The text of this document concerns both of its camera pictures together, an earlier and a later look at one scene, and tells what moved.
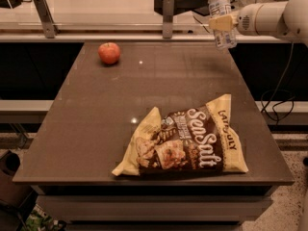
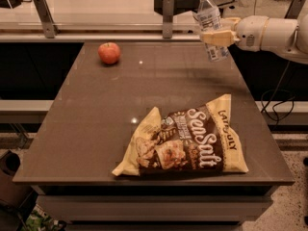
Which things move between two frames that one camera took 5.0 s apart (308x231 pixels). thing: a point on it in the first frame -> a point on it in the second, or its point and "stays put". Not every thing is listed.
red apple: [109, 52] stays put
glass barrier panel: [121, 8] stays put
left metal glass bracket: [50, 28] stays put
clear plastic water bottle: [219, 6] -> [210, 19]
